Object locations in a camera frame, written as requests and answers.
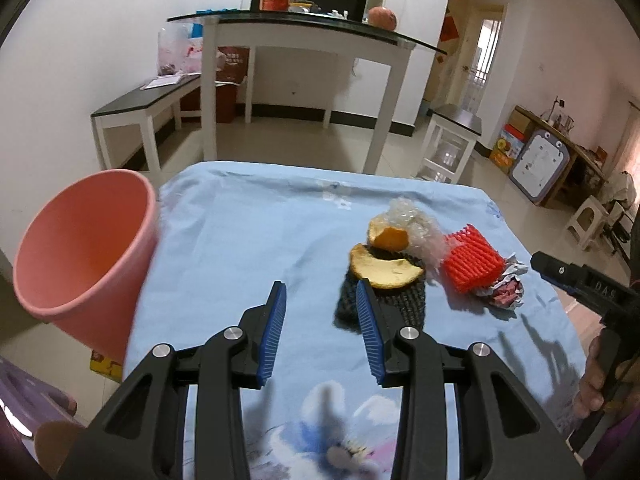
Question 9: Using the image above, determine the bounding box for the colourful cardboard box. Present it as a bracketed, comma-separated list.
[490, 124, 526, 175]

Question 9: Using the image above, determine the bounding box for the orange peel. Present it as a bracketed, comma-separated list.
[349, 243, 426, 292]
[367, 217, 410, 251]

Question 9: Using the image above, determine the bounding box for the person's right hand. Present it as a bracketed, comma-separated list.
[572, 335, 631, 421]

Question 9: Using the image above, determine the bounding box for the large red wall decoration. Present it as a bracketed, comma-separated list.
[440, 16, 463, 43]

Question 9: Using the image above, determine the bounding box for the white bench with dark top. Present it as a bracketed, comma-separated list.
[91, 72, 203, 173]

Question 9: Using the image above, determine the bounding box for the white plastic stool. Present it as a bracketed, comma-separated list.
[566, 195, 612, 251]

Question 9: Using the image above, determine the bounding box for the pink plastic bucket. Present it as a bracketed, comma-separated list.
[12, 169, 162, 363]

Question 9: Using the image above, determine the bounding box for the white stool with dark top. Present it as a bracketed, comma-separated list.
[415, 104, 483, 184]

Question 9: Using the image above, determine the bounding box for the clear bubble wrap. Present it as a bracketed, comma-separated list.
[372, 197, 446, 276]

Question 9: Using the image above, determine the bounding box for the black foam fruit net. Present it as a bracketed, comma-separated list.
[334, 247, 428, 333]

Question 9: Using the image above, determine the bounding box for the purple framed drawing board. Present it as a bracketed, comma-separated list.
[508, 127, 571, 204]

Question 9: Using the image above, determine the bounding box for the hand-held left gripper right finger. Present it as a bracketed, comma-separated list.
[356, 279, 586, 480]

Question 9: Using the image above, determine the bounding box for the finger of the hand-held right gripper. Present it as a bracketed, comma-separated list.
[530, 252, 588, 295]

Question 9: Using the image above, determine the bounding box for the reddish round fruit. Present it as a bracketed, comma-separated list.
[367, 6, 398, 29]

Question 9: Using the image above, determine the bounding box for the white door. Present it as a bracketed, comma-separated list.
[462, 2, 508, 116]

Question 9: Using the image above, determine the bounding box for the dark red bin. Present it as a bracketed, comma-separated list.
[180, 46, 251, 123]

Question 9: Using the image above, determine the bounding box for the paper sheet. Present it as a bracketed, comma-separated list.
[140, 75, 183, 91]

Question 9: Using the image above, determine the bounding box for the yellow cardboard box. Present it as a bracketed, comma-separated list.
[90, 350, 126, 378]

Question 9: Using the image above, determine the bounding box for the clear plastic bag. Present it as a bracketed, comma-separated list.
[157, 22, 206, 77]

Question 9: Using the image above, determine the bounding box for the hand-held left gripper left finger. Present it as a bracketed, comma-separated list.
[57, 281, 288, 480]

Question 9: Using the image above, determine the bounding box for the white table with glass top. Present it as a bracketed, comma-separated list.
[166, 11, 447, 176]

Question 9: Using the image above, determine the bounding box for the light blue floral tablecloth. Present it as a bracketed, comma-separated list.
[122, 160, 588, 480]

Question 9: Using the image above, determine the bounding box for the red foam fruit net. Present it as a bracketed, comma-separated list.
[442, 225, 506, 295]

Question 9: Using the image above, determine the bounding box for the red white paper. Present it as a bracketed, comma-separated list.
[480, 254, 528, 317]

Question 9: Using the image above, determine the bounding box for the wooden desk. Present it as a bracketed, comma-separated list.
[515, 105, 608, 208]

